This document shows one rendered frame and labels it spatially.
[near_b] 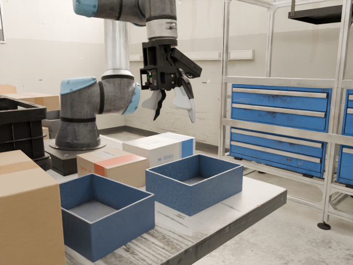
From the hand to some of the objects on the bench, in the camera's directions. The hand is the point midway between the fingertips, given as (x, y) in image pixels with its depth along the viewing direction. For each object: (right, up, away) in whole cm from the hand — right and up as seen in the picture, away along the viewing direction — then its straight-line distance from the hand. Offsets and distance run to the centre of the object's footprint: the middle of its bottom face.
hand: (174, 122), depth 80 cm
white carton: (-5, -14, +19) cm, 24 cm away
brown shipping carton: (-34, -25, -35) cm, 55 cm away
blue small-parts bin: (-16, -22, -17) cm, 32 cm away
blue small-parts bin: (+5, -18, -1) cm, 19 cm away
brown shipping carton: (-80, +2, +91) cm, 121 cm away
